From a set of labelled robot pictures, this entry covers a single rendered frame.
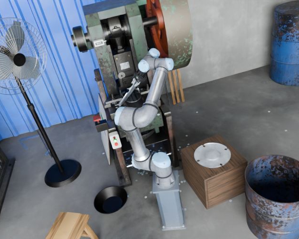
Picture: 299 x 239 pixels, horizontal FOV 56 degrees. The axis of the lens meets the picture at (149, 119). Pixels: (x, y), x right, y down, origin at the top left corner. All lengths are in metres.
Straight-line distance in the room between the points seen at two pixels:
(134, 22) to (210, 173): 1.25
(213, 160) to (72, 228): 1.15
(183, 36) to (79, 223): 1.48
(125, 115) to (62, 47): 1.98
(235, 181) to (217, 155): 0.24
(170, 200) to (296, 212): 0.80
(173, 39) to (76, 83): 1.93
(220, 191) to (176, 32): 1.25
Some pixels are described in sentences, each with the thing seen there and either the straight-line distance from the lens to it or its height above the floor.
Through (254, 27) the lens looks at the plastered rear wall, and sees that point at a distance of 4.16.
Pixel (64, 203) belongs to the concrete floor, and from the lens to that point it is 2.82.
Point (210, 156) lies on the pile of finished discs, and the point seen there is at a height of 0.36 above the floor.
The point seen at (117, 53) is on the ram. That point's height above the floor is 1.17.
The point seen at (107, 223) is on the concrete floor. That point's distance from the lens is 2.51.
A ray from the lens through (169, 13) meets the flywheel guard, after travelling 1.95.
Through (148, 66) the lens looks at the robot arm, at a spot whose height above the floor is 1.22.
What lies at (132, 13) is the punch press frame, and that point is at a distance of 2.17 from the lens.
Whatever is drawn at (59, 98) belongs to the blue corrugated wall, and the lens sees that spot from 3.73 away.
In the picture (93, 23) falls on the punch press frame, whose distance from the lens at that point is 2.15.
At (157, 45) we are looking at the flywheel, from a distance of 2.56.
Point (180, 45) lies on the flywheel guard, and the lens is 2.02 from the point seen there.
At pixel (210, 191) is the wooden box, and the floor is 0.19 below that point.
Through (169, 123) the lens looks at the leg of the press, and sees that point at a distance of 2.39.
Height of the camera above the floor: 1.95
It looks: 34 degrees down
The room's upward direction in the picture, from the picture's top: 12 degrees counter-clockwise
